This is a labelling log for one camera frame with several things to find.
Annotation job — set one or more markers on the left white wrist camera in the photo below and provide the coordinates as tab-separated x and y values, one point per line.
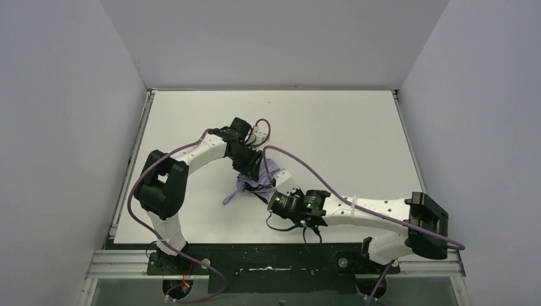
258	136

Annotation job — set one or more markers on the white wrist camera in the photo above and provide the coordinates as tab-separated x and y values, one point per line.
285	183
258	136

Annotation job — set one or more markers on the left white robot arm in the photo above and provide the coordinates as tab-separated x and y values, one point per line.
161	187

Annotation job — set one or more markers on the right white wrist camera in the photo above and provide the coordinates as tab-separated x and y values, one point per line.
285	183

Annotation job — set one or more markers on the black and lavender folding umbrella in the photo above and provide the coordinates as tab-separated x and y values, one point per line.
263	188

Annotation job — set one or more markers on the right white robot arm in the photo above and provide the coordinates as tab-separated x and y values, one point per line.
415	225

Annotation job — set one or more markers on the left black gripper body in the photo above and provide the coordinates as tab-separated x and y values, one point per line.
252	167

